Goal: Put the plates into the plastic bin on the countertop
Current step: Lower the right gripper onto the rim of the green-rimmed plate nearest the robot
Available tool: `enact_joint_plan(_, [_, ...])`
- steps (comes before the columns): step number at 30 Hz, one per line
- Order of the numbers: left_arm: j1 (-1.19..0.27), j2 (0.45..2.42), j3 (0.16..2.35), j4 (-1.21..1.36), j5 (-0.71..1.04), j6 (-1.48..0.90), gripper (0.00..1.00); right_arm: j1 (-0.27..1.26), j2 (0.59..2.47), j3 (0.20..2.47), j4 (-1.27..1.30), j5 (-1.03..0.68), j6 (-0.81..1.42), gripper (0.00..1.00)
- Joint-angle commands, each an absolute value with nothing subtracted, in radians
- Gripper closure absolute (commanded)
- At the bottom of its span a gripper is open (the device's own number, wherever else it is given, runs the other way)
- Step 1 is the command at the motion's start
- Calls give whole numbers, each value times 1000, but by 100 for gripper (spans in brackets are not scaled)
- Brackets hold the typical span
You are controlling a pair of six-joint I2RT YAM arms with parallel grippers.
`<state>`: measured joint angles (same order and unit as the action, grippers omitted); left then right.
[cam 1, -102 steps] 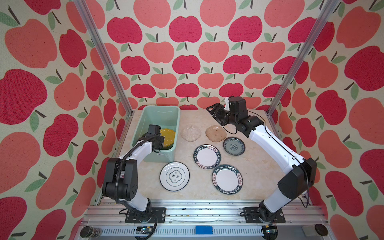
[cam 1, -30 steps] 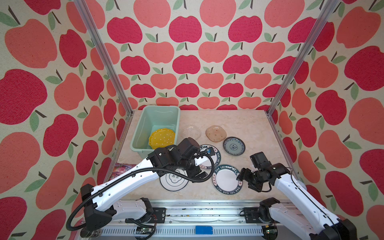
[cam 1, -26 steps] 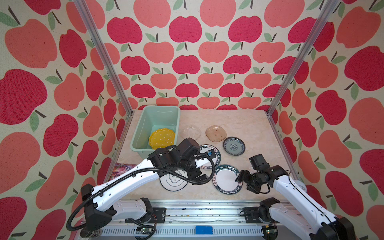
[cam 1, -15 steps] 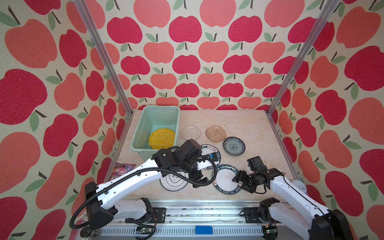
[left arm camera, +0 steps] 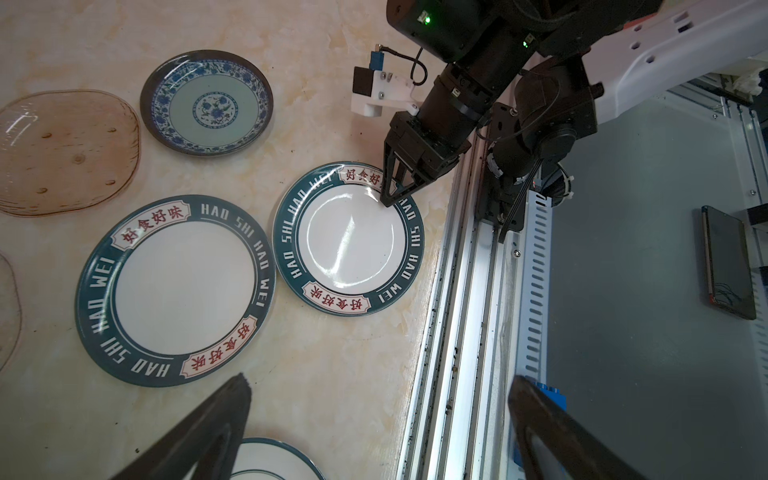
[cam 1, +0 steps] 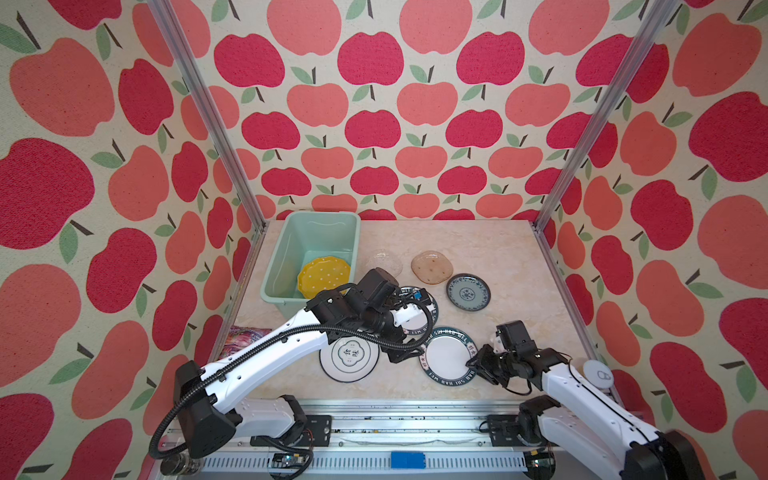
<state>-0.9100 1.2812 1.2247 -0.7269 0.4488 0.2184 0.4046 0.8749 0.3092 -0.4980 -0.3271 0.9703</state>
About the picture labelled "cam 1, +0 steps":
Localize green rim plate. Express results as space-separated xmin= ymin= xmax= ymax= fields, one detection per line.
xmin=418 ymin=327 xmax=478 ymax=387
xmin=393 ymin=286 xmax=439 ymax=336

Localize left aluminium frame post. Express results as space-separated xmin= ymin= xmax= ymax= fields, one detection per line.
xmin=148 ymin=0 xmax=267 ymax=235

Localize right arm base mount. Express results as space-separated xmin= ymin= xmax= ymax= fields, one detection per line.
xmin=478 ymin=414 xmax=561 ymax=449

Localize blue floral ceramic plate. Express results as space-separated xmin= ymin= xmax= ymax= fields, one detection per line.
xmin=446 ymin=273 xmax=491 ymax=312

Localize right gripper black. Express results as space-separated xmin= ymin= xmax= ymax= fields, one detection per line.
xmin=463 ymin=344 xmax=516 ymax=389

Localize purple candy bag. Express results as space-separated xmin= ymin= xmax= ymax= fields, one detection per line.
xmin=219 ymin=325 xmax=272 ymax=359

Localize white plate black rings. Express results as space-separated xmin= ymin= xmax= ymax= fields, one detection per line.
xmin=318 ymin=335 xmax=382 ymax=384

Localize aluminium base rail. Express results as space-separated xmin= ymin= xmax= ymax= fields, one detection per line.
xmin=146 ymin=398 xmax=670 ymax=480

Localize black round knob left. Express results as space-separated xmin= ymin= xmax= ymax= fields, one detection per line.
xmin=160 ymin=451 xmax=203 ymax=477

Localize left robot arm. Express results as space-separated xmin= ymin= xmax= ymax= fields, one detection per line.
xmin=149 ymin=268 xmax=434 ymax=460

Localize aluminium frame post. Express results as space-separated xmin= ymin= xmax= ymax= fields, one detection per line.
xmin=148 ymin=0 xmax=267 ymax=235
xmin=532 ymin=0 xmax=682 ymax=234

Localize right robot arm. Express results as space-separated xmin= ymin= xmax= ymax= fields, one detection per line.
xmin=466 ymin=320 xmax=705 ymax=479

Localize yellow jar white lid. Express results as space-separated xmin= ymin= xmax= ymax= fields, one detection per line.
xmin=581 ymin=359 xmax=614 ymax=390

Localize right aluminium frame post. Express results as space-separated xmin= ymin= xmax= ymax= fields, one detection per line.
xmin=532 ymin=0 xmax=682 ymax=234

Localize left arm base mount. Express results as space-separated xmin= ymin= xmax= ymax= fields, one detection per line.
xmin=250 ymin=415 xmax=333 ymax=449

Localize brown tinted glass plate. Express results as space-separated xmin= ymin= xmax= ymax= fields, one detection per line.
xmin=411 ymin=250 xmax=454 ymax=285

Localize yellow polka dot plate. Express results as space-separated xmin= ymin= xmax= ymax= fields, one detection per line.
xmin=297 ymin=256 xmax=351 ymax=299

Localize black corrugated cable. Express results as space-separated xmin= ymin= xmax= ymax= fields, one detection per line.
xmin=147 ymin=286 xmax=436 ymax=480

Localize clear glass plate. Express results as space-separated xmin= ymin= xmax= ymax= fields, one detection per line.
xmin=365 ymin=249 xmax=403 ymax=278

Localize mint green plastic bin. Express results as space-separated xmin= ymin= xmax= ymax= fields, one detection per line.
xmin=260 ymin=211 xmax=361 ymax=320

